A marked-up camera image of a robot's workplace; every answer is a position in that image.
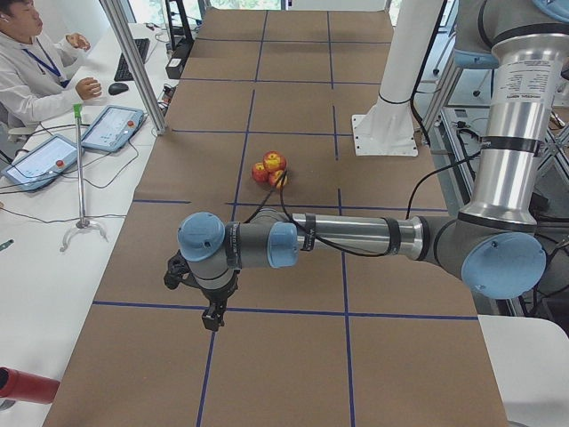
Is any black box on table edge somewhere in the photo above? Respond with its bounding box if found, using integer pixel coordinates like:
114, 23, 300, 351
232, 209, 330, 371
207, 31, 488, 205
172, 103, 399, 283
165, 43, 193, 80

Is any black computer mouse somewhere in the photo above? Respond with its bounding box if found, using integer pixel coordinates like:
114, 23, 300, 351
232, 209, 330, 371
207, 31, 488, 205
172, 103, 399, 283
108, 82, 129, 96

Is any front right red yellow apple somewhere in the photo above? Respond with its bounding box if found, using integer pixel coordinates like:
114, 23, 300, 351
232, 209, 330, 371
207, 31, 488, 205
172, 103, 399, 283
268, 169, 288, 189

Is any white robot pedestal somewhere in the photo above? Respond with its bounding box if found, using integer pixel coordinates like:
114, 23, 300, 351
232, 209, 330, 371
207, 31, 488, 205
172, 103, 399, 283
352, 0, 445, 157

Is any aluminium frame column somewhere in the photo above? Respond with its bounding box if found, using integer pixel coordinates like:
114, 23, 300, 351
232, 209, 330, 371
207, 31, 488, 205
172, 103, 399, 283
100, 0, 166, 135

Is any front left red yellow apple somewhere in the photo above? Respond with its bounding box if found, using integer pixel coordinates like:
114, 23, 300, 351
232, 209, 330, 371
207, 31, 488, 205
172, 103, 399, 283
251, 162, 269, 182

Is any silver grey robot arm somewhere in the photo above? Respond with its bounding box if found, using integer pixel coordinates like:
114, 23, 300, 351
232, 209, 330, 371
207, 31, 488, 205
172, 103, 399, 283
164, 1, 568, 331

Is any red yellow apple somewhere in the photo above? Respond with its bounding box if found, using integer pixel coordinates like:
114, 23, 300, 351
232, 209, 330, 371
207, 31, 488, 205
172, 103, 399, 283
251, 162, 269, 182
268, 169, 288, 189
263, 150, 287, 173

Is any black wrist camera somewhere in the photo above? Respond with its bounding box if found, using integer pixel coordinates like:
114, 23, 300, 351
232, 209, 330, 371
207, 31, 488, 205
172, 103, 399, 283
164, 251, 194, 290

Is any person in white hoodie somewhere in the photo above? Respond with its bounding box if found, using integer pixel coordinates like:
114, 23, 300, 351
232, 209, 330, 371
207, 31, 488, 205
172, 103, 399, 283
1, 1, 103, 130

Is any silver stand with green tip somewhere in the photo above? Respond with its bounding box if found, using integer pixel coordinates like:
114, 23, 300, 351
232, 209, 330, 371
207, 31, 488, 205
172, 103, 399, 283
60, 104, 108, 253

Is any teach pendant tablet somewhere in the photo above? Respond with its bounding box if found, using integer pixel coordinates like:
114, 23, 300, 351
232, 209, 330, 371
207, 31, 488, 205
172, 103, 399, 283
82, 105, 144, 153
1, 134, 78, 191

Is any near teach pendant tablet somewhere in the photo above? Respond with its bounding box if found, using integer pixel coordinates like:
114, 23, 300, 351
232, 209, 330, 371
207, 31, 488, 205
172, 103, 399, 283
1, 134, 78, 191

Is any brown paper table cover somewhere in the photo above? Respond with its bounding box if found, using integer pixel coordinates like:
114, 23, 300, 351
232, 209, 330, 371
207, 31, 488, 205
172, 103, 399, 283
45, 11, 507, 426

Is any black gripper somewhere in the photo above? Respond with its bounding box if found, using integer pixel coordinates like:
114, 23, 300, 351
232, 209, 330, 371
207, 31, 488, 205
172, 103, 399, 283
198, 271, 239, 331

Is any black keyboard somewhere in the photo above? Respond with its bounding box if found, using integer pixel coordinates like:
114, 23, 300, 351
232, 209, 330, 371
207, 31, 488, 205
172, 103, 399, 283
113, 37, 151, 83

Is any red cylinder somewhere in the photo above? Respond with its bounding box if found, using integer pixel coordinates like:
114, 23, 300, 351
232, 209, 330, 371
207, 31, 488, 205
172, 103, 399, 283
1, 367, 60, 404

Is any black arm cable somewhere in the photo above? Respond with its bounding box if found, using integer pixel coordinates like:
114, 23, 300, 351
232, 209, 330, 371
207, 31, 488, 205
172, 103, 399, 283
242, 128, 485, 258

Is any far teach pendant tablet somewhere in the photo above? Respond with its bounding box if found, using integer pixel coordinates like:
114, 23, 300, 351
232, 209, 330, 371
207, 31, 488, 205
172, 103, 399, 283
82, 105, 144, 153

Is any rear red yellow apple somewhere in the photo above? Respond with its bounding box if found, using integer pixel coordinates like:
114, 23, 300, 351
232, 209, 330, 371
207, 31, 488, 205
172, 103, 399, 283
263, 150, 287, 173

